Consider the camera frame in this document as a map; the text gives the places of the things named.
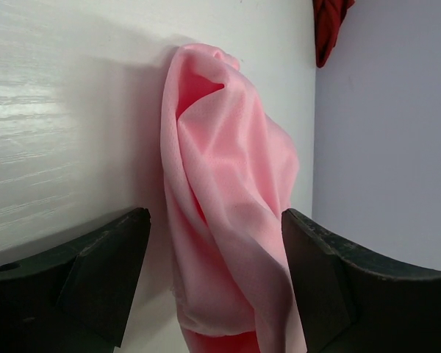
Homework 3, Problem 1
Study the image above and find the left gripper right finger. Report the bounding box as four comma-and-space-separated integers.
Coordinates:
282, 209, 441, 352

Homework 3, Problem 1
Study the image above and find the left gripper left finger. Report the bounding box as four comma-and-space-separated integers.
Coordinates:
0, 208, 150, 352

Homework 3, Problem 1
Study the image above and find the pink t shirt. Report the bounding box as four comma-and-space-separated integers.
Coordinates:
160, 44, 306, 352

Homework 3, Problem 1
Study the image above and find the dark red t shirt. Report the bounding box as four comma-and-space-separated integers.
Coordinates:
312, 0, 355, 68

